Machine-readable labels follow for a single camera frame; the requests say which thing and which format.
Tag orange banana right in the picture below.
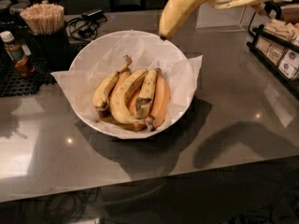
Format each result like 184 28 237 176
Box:
150 69 171 127

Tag white bowl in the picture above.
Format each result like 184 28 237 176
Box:
67 29 196 139

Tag small spotted yellow banana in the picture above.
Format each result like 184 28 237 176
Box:
134 69 157 119

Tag orange banana underneath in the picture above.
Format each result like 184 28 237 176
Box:
98 70 145 132

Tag yellow banana curved front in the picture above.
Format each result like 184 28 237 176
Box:
109 69 154 131

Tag sugar packets in rack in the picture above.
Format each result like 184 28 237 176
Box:
256 19 299 80

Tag white paper liner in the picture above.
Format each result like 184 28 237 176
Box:
50 30 204 140

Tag black stir stick cup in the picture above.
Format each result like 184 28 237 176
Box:
31 27 72 71

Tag wooden stir sticks bundle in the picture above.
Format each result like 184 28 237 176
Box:
20 3 64 35

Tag brown sauce bottle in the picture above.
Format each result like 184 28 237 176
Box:
0 31 35 78

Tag black rubber grid mat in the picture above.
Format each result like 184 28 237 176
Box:
0 49 56 97

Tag black wire packet rack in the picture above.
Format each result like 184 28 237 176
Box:
247 13 299 99

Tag black power adapter cable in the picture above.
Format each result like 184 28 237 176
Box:
64 8 108 45

